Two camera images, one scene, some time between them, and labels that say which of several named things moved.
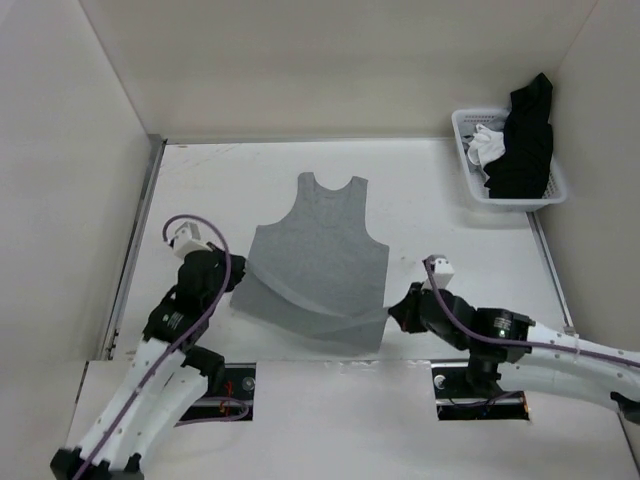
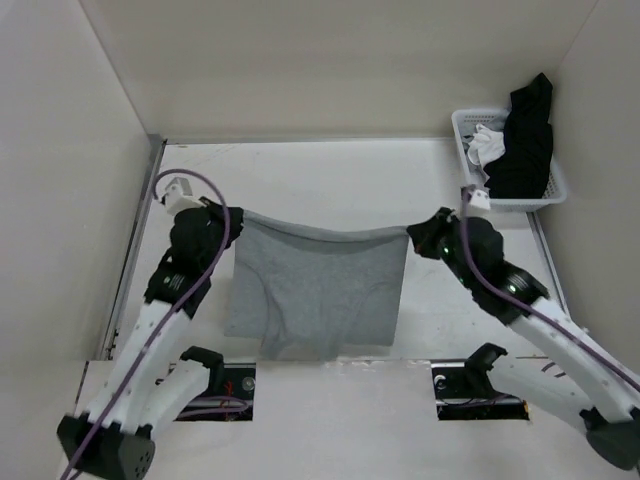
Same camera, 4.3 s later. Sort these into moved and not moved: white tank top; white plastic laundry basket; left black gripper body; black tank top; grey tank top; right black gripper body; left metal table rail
Moved: grey tank top; right black gripper body; left black gripper body
Not moved: white plastic laundry basket; left metal table rail; black tank top; white tank top
